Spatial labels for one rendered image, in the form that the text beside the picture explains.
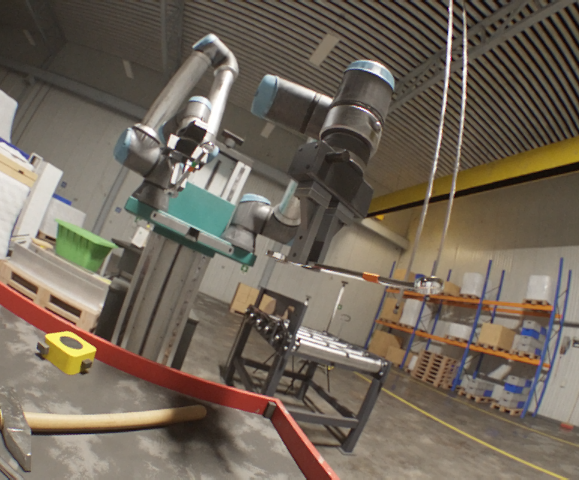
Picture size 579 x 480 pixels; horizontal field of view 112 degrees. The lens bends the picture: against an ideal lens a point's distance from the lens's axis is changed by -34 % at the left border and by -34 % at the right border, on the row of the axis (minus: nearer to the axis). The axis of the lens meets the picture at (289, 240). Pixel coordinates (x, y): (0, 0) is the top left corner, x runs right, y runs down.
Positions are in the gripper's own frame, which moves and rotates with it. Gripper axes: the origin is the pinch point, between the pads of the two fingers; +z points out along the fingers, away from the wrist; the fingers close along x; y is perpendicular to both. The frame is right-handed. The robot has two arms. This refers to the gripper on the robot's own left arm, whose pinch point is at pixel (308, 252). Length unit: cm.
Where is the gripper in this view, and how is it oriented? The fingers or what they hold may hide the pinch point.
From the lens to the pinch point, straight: 39.5
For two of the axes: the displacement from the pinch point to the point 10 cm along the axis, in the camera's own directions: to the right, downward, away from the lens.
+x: 6.9, 3.9, 6.1
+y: 6.3, 0.9, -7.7
